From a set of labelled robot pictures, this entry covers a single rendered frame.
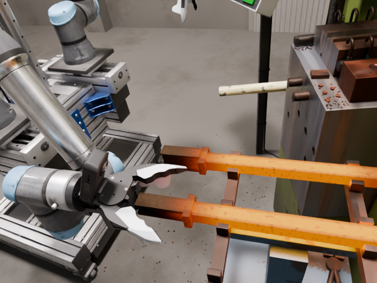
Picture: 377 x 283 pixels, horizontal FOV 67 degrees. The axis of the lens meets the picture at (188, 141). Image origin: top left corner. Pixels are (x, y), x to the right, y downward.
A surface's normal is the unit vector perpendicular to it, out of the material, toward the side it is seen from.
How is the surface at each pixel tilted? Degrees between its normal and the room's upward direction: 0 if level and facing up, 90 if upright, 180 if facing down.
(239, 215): 0
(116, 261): 0
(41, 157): 90
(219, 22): 90
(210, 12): 90
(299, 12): 90
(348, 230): 0
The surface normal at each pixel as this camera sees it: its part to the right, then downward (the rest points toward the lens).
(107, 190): -0.13, -0.74
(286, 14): -0.37, 0.65
